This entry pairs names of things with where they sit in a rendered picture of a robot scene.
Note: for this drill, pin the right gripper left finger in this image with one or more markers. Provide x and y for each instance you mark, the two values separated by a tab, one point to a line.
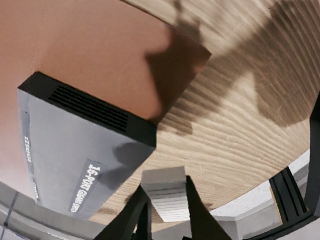
137	211

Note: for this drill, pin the dark grey network switch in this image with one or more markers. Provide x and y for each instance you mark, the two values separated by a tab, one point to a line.
78	151

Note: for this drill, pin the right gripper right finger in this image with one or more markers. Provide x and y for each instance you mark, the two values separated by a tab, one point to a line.
203	225

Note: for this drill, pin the brown wooden stand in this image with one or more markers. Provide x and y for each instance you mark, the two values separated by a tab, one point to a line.
110	50

